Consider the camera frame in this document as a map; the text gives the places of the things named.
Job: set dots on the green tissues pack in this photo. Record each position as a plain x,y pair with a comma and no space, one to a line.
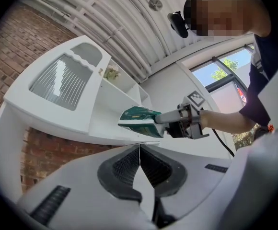
139,124

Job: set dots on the person's black shirt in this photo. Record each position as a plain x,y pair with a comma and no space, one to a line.
266,80

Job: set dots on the window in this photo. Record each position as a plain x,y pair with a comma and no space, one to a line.
225,75

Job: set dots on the ribbed glass cabinet door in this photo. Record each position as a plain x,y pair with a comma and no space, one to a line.
64,80

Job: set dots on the round ceiling fixture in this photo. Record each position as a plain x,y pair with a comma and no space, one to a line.
155,4

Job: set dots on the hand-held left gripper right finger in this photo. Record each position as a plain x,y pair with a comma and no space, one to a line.
196,183

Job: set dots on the white ceiling pipes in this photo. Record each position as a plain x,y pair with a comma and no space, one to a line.
119,27

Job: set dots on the white desk with drawers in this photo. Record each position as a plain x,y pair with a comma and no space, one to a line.
110,132

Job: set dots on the person's right forearm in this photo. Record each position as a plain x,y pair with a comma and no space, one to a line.
225,121

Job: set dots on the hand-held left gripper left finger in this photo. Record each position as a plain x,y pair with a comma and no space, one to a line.
81,176

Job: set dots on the black head-mounted camera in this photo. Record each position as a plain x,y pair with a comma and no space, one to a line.
178,24

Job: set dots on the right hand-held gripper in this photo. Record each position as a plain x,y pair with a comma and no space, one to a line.
191,126

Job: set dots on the person's head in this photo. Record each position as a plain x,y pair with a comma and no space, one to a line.
227,8

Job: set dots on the white artificial flowers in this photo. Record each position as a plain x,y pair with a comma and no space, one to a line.
111,72

